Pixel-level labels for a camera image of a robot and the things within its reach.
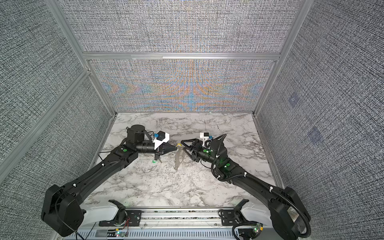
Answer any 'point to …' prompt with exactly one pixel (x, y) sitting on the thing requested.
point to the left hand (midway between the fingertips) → (175, 147)
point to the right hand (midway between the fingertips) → (181, 144)
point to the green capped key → (154, 161)
